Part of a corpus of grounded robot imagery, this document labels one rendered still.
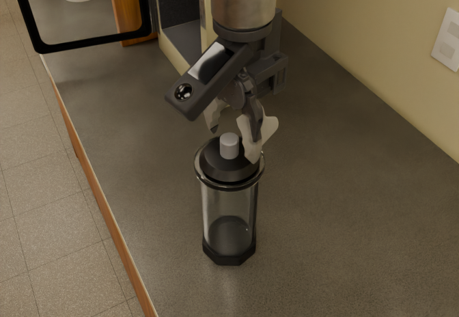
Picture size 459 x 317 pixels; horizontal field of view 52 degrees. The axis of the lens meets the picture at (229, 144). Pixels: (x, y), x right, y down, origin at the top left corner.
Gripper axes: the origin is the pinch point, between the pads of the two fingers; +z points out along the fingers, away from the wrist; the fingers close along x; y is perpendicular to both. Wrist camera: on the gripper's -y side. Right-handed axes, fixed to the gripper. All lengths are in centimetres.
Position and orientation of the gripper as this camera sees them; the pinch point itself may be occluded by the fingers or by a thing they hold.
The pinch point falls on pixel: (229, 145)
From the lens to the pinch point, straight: 68.9
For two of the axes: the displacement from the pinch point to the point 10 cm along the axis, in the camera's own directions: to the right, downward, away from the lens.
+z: 0.0, 7.1, 7.1
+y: 7.3, -4.8, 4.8
